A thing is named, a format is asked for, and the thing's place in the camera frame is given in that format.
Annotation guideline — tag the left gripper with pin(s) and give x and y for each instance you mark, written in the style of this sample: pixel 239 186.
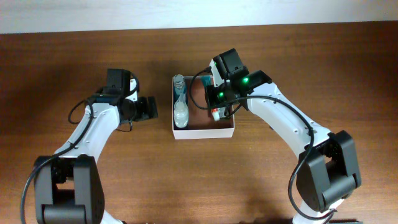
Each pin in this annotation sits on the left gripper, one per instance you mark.
pixel 145 112

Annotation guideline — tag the teal mouthwash bottle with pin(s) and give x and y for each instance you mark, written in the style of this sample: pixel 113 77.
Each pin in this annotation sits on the teal mouthwash bottle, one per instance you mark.
pixel 180 89

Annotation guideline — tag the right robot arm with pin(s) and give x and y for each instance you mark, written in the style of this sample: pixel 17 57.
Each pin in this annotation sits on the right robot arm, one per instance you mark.
pixel 327 172

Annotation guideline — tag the clear hand soap pump bottle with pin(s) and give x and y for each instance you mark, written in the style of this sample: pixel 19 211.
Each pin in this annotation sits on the clear hand soap pump bottle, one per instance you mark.
pixel 181 112

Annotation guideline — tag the red green toothpaste tube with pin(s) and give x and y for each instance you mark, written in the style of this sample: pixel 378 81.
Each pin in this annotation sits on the red green toothpaste tube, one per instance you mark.
pixel 210 95

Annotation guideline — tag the green soap box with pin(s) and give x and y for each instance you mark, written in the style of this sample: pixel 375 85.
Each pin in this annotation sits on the green soap box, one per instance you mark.
pixel 225 112

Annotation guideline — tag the white cardboard box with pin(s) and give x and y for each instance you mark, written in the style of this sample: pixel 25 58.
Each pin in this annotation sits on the white cardboard box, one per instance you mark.
pixel 201 124

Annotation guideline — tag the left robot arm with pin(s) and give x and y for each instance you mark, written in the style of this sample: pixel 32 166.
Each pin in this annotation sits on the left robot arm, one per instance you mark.
pixel 67 184

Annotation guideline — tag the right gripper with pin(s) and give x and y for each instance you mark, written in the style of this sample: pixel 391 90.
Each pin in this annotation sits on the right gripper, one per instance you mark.
pixel 212 99

